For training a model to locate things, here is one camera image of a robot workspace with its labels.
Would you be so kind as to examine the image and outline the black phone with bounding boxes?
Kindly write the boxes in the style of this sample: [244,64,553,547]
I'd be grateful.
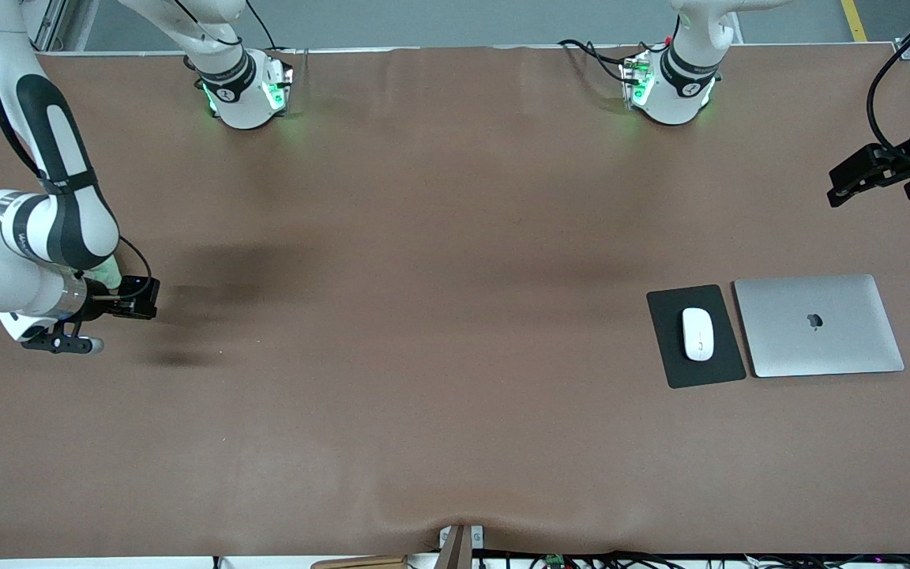
[125,277,160,320]

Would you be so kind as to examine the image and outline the white computer mouse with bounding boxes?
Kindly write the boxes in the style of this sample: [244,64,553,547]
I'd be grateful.
[682,307,716,363]

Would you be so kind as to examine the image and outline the black mouse pad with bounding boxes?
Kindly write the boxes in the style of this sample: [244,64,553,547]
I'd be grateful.
[646,284,747,390]

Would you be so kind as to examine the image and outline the silver closed laptop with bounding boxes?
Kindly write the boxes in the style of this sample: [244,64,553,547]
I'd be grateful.
[733,274,906,379]

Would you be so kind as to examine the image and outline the brown wooden board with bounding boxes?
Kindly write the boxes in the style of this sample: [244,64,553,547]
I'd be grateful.
[311,555,409,569]

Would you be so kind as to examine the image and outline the brown table cover mat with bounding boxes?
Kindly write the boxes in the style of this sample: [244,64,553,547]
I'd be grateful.
[0,43,910,559]

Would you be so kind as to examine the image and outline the black right base cable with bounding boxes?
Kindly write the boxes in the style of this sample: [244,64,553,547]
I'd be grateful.
[243,0,280,52]

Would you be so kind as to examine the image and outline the black left base cables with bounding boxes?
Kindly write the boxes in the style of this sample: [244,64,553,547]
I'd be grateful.
[558,38,647,85]

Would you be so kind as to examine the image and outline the small metal table bracket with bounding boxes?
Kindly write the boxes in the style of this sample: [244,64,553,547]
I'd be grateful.
[438,525,486,551]

